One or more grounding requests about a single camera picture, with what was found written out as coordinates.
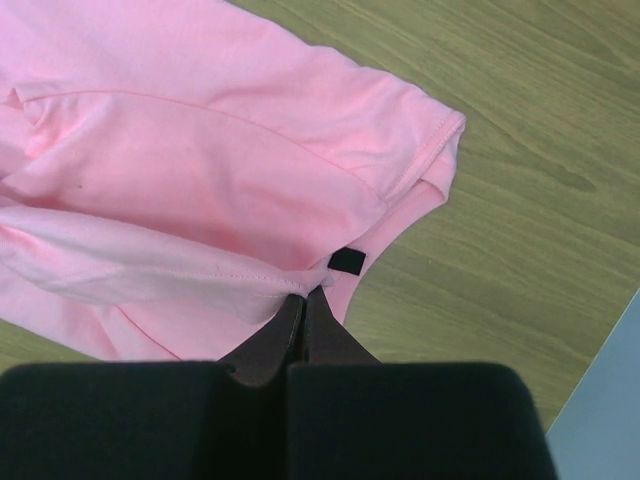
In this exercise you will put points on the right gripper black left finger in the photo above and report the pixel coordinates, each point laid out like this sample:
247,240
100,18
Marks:
153,420

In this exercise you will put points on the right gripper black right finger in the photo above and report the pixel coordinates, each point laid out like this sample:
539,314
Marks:
350,416

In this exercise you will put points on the pink t shirt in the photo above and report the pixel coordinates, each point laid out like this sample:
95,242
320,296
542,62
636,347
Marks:
172,170

